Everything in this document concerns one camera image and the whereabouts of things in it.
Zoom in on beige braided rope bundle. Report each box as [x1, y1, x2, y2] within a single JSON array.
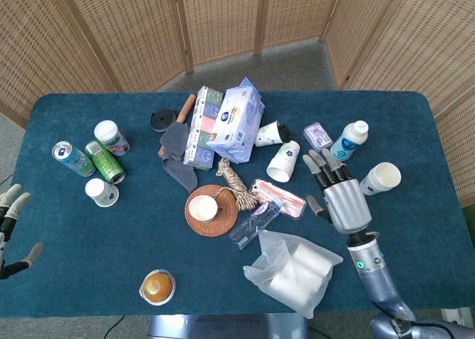
[[213, 157, 259, 212]]

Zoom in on blue table cloth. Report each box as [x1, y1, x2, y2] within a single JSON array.
[[0, 90, 475, 320]]

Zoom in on teal drink can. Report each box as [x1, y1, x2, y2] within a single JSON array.
[[51, 140, 96, 178]]

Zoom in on white blue-label drink bottle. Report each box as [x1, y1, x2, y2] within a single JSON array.
[[330, 119, 370, 162]]

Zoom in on colourful pocket tissue multipack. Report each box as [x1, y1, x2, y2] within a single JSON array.
[[183, 85, 224, 169]]

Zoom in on woven folding screen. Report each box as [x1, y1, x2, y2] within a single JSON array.
[[0, 0, 475, 208]]

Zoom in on brown wooden stick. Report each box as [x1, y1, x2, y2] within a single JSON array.
[[157, 93, 197, 158]]

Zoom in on grey cloth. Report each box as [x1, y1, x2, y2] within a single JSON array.
[[160, 122, 200, 194]]

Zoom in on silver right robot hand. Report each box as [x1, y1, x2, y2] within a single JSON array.
[[302, 148, 373, 233]]

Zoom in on white food-print canister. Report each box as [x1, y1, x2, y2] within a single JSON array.
[[94, 119, 131, 157]]

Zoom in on green print paper cup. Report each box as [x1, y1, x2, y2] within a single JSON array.
[[254, 120, 284, 148]]

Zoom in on lavender tissue pack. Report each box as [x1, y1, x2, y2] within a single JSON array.
[[206, 76, 266, 165]]

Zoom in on flower print paper cup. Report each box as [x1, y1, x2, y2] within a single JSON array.
[[188, 197, 219, 223]]

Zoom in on round woven rattan coaster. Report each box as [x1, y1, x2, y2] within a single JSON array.
[[184, 184, 239, 238]]

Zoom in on blue print paper cup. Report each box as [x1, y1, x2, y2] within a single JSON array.
[[358, 162, 402, 197]]

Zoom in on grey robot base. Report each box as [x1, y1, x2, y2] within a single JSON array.
[[148, 314, 309, 339]]

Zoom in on orange jelly cup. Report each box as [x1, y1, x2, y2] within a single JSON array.
[[139, 268, 176, 306]]

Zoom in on black round tape roll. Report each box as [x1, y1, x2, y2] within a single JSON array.
[[150, 108, 177, 133]]

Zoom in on lying white paper cup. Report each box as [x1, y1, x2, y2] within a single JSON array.
[[266, 139, 301, 183]]

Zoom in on upside-down leaf print cup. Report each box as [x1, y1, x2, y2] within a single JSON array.
[[84, 177, 120, 208]]

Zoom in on clear plastic water bottle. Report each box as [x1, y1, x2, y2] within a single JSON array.
[[228, 197, 285, 251]]

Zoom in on small purple clear case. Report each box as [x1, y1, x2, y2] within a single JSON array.
[[303, 121, 333, 149]]

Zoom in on black beige left robot hand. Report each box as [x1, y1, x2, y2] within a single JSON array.
[[0, 182, 45, 280]]

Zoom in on pink toothbrush blister pack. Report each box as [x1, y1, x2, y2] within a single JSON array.
[[248, 178, 307, 220]]

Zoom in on translucent bag with tissue rolls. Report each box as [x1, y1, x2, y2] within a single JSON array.
[[243, 229, 344, 320]]

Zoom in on green drink can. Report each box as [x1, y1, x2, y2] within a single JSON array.
[[84, 139, 126, 185]]

